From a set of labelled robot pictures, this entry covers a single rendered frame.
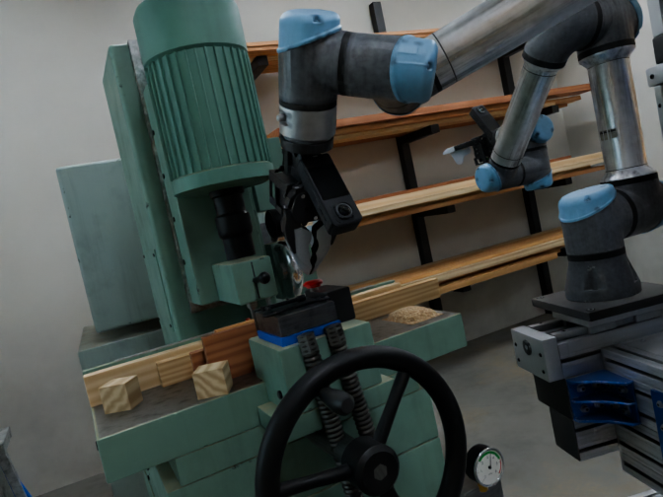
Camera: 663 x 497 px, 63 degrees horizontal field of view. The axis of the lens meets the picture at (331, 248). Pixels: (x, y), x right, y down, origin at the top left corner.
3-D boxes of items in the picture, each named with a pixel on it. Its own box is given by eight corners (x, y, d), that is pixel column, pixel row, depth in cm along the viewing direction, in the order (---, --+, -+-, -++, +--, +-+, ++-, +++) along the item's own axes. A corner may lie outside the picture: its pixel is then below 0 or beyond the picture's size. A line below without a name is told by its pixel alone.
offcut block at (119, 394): (131, 409, 79) (124, 383, 78) (105, 414, 79) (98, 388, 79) (143, 399, 83) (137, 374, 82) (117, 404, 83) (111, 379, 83)
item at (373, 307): (163, 388, 87) (157, 364, 87) (161, 385, 89) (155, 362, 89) (441, 297, 112) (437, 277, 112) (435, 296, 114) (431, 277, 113)
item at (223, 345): (213, 385, 83) (202, 338, 82) (211, 383, 84) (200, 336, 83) (357, 336, 94) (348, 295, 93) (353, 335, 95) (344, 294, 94)
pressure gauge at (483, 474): (481, 505, 87) (472, 457, 87) (466, 495, 91) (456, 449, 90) (510, 488, 90) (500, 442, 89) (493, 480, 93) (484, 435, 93)
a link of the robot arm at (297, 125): (347, 107, 69) (289, 115, 66) (345, 142, 72) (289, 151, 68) (320, 94, 75) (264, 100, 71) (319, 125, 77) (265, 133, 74)
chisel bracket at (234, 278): (242, 315, 89) (230, 264, 89) (220, 309, 102) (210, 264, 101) (283, 303, 93) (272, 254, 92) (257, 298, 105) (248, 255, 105)
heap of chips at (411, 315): (411, 324, 93) (409, 315, 93) (381, 319, 102) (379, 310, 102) (443, 314, 96) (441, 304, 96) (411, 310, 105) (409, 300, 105)
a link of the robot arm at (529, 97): (566, 8, 106) (490, 204, 139) (607, 5, 110) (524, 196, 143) (528, -13, 113) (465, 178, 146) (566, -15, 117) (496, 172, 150)
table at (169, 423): (110, 517, 61) (97, 465, 60) (97, 439, 88) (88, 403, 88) (509, 353, 87) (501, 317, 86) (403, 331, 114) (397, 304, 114)
